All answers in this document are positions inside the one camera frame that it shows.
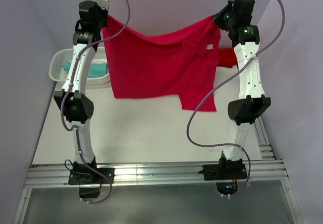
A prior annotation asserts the magenta t shirt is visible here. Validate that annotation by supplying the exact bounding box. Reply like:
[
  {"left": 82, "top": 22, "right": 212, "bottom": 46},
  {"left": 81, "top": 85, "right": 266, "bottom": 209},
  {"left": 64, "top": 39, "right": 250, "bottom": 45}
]
[{"left": 102, "top": 16, "right": 221, "bottom": 111}]

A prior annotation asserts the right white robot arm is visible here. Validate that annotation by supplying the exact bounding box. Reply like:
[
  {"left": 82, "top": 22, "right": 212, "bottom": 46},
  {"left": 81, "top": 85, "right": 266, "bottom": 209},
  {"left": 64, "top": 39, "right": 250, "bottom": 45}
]
[{"left": 213, "top": 0, "right": 271, "bottom": 161}]

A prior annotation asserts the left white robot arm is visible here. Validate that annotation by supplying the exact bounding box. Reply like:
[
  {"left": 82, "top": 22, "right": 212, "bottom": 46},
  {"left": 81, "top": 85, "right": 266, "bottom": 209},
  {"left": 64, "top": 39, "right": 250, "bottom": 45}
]
[{"left": 53, "top": 1, "right": 107, "bottom": 164}]

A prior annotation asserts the folded red t shirt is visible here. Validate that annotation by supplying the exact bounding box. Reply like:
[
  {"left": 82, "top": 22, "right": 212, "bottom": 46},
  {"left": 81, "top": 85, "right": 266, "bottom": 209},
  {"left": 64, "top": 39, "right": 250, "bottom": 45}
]
[{"left": 218, "top": 48, "right": 237, "bottom": 68}]

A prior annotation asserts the teal rolled t shirt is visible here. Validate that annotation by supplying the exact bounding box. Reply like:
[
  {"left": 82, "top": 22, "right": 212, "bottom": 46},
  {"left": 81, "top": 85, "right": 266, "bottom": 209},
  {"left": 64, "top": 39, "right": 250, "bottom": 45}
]
[{"left": 62, "top": 62, "right": 109, "bottom": 78}]

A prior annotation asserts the white perforated plastic basket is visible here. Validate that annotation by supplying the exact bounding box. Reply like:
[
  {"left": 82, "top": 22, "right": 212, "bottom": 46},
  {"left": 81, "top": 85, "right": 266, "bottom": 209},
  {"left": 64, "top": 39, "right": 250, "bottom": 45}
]
[{"left": 48, "top": 47, "right": 111, "bottom": 88}]

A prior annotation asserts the right side aluminium rail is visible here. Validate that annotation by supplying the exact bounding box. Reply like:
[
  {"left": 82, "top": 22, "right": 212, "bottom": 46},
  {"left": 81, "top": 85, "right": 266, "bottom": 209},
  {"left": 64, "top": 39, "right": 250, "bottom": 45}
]
[{"left": 254, "top": 117, "right": 276, "bottom": 160}]

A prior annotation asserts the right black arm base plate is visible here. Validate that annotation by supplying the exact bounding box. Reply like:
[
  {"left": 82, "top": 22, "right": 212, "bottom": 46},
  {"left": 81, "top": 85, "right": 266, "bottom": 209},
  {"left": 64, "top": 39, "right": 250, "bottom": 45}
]
[{"left": 198, "top": 154, "right": 247, "bottom": 197}]

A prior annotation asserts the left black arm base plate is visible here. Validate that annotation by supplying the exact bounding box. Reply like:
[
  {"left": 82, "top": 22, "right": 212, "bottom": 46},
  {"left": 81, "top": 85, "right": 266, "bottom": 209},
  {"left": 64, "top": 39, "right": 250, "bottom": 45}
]
[{"left": 64, "top": 158, "right": 115, "bottom": 203}]

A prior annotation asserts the front aluminium rail frame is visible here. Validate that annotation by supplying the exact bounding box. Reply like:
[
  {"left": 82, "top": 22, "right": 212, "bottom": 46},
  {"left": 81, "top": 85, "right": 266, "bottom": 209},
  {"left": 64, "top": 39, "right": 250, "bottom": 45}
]
[{"left": 23, "top": 160, "right": 289, "bottom": 189}]

